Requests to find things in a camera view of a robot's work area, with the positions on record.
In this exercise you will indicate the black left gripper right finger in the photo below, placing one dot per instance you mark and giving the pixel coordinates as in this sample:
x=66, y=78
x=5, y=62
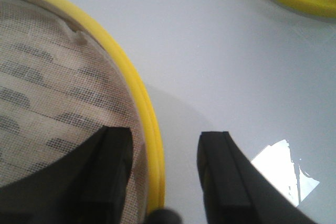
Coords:
x=234, y=191

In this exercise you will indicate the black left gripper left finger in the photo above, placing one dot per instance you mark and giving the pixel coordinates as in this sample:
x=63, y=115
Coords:
x=87, y=185

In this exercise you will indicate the bamboo steamer basket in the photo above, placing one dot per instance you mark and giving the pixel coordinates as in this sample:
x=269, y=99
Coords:
x=153, y=142

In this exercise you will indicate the liner cloth in left basket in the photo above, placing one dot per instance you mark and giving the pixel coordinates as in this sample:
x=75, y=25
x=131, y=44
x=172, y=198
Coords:
x=58, y=87

